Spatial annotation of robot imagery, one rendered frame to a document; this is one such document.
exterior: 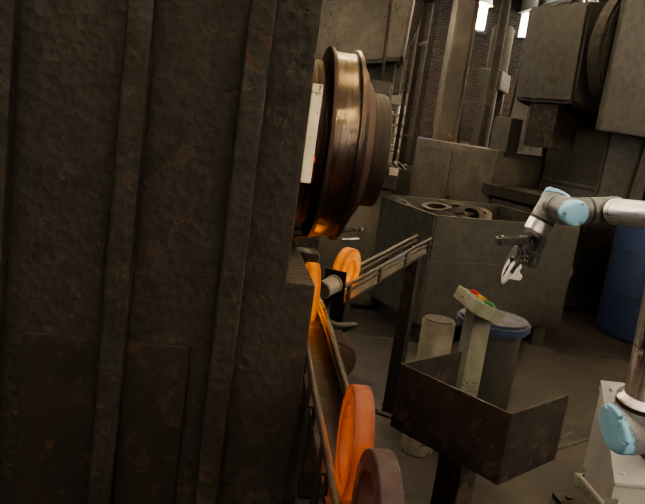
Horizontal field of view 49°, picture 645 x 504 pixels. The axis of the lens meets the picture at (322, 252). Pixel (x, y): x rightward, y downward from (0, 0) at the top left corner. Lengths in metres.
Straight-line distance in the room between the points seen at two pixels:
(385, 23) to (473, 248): 1.45
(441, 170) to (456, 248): 2.24
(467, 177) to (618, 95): 1.41
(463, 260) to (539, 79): 1.89
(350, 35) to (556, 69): 1.63
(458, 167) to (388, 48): 1.83
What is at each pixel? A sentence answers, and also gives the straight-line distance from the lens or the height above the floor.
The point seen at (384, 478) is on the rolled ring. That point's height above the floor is 0.74.
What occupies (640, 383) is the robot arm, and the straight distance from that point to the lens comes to 2.19.
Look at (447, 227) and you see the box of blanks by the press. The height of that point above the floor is 0.68.
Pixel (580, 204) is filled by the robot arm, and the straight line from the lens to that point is 2.50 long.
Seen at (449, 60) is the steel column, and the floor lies 2.17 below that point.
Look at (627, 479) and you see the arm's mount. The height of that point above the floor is 0.23.
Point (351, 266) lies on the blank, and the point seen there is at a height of 0.72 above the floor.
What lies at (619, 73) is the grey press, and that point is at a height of 1.71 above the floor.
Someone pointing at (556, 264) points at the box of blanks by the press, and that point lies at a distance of 4.47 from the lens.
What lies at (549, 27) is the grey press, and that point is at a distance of 5.53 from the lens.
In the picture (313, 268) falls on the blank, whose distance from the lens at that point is 1.80.
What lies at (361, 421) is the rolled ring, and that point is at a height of 0.74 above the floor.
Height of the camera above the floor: 1.19
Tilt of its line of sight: 11 degrees down
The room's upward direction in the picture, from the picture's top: 8 degrees clockwise
